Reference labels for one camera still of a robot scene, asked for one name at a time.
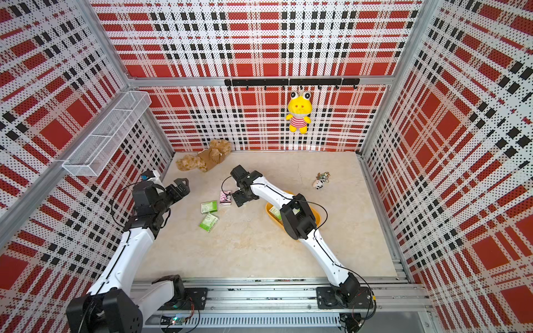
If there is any pink tissue pack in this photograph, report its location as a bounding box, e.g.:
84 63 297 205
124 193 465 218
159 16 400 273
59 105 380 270
219 191 232 207

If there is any green tissue pack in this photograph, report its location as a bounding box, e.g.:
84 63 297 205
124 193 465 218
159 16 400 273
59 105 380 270
198 214 219 233
201 201 218 215
269 206 282 221

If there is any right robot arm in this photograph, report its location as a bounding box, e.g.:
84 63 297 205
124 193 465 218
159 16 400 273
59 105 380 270
230 165 377 312

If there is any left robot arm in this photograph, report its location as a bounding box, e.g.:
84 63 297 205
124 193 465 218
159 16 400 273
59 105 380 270
66 172 190 332

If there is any yellow plastic storage box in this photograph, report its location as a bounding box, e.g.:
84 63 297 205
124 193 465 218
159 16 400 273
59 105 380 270
265 203 321 229

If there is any brown teddy bear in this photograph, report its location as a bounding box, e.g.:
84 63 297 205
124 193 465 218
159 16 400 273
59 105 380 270
176 140 232 173

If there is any yellow frog plush toy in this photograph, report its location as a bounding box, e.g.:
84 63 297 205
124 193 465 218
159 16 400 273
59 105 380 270
286 91 312 134

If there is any green circuit board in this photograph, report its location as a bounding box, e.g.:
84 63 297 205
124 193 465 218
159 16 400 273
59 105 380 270
160 316 188 327

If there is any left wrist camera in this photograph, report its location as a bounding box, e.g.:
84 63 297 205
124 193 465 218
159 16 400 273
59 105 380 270
141 170 162 186

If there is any small keychain toy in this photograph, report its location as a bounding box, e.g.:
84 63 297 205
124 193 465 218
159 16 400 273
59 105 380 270
312 172 330 190

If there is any white wire mesh shelf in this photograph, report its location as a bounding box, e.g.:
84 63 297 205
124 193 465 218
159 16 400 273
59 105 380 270
62 90 151 177

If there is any black hook rail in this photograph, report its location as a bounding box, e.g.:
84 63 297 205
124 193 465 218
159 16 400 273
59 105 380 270
224 78 361 89

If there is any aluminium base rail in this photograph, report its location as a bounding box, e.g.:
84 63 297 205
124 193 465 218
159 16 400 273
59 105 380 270
142 277 442 332

